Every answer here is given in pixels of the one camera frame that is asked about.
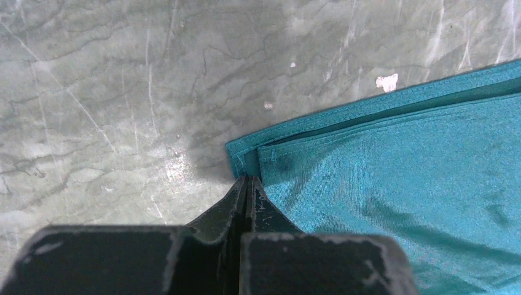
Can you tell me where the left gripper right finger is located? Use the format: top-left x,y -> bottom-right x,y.
239,177 -> 419,294

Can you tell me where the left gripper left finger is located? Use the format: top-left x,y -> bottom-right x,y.
1,177 -> 248,294

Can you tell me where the teal cloth napkin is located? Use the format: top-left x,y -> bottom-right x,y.
225,60 -> 520,294

